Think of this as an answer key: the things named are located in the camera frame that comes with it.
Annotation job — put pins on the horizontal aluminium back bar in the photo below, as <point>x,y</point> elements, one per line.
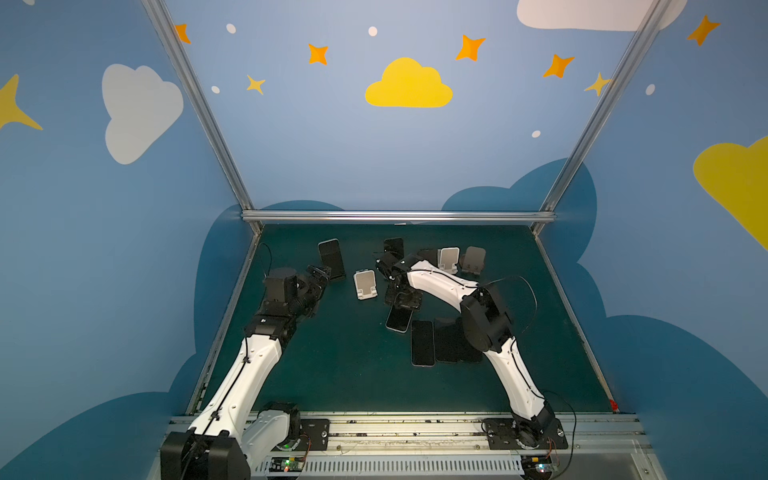
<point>397,216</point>

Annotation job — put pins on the round wooden phone stand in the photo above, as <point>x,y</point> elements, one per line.
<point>472,262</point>

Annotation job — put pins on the white-edged phone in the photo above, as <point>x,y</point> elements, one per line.
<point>399,319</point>

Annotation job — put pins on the right circuit board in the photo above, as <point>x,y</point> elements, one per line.
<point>537,468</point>

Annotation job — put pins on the black phone stand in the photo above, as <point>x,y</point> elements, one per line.
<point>430,255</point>

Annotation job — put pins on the circuit board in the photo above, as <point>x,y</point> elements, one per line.
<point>286,464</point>
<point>537,468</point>

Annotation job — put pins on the purple phone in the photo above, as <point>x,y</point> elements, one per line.
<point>422,344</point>

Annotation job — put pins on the aluminium rail front frame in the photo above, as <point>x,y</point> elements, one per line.
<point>452,445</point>

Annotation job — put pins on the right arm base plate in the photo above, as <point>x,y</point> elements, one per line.
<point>504,433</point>

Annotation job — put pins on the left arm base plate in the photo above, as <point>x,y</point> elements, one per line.
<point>308,434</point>

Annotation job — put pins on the white stand under phone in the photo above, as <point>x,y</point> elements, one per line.
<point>365,284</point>

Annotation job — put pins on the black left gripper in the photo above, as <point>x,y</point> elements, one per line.
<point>318,279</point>

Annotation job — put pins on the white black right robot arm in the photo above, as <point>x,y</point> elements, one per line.
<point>488,327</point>

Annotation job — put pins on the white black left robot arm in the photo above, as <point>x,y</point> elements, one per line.
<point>220,443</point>

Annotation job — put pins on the left circuit board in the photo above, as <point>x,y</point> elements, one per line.
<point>286,464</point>

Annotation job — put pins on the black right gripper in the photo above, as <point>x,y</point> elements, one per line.
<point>405,299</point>

